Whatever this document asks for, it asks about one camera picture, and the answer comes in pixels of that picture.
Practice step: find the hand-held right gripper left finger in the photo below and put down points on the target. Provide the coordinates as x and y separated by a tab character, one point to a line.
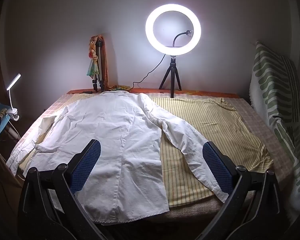
88	162

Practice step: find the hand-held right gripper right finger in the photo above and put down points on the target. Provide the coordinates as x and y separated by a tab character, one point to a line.
216	165

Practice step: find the white long-sleeved shirt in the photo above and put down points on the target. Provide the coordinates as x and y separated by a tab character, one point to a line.
115	135

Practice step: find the yellow striped cloth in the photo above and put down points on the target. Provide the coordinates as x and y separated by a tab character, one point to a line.
202	120

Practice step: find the small dark flat object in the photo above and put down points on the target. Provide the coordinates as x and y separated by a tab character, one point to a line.
88	91

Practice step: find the small yellow green cloth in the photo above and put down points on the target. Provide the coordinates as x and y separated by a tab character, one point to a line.
121	87

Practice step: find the blue chair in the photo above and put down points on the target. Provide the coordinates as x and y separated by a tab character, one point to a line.
0	128

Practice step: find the colourful printed cloth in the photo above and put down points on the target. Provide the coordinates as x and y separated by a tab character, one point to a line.
93	65

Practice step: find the orange cloth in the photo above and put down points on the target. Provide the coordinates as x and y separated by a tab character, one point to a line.
105	65

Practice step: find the woven patterned cloth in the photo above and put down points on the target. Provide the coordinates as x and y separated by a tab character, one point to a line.
2	113

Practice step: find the green patterned white blanket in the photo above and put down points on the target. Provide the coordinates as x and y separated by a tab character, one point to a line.
267	80

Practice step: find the small black tripod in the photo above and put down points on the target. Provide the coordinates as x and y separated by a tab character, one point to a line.
172	75

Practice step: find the white clip lamp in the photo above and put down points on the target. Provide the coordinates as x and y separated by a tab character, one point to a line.
11	97

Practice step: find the folded grey tripod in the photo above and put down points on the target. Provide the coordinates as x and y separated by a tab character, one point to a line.
99	55

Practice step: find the black gooseneck phone holder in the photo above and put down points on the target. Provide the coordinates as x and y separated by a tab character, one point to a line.
176	38

